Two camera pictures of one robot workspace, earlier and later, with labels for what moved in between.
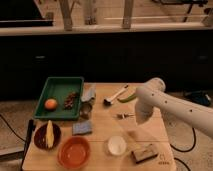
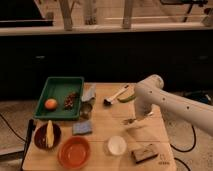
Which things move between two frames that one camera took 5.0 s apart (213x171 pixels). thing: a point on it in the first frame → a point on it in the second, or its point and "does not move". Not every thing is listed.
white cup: [117, 145] does not move
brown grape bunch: [68, 103] does not move
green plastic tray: [61, 99] does not move
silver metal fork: [124, 116] → [128, 121]
